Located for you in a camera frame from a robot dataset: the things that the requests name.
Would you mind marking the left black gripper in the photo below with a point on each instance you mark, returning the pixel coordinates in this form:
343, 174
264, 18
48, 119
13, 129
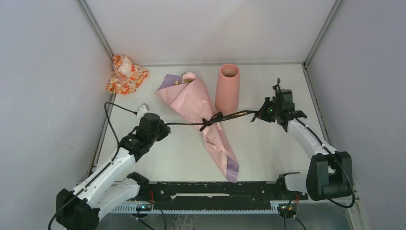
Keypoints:
165, 131

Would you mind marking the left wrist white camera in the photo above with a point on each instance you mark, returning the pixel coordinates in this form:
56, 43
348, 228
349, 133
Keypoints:
142, 109

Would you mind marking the orange floral crumpled cloth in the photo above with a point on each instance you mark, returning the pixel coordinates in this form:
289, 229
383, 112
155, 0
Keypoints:
126, 76

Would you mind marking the pink cylindrical vase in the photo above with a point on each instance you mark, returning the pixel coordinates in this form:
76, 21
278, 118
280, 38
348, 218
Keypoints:
227, 91

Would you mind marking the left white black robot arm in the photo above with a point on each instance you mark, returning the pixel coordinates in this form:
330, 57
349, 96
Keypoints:
83, 207

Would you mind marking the black printed ribbon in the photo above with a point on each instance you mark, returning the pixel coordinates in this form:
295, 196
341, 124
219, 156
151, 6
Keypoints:
216, 118

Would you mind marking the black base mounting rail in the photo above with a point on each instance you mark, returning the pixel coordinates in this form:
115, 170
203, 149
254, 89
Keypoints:
217, 196

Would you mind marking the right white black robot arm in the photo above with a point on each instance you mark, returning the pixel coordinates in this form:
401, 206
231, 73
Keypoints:
329, 174

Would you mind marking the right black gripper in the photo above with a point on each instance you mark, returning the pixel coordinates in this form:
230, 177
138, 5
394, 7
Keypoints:
263, 113

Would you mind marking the pink paper flower bouquet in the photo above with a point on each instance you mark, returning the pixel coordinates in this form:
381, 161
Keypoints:
188, 96

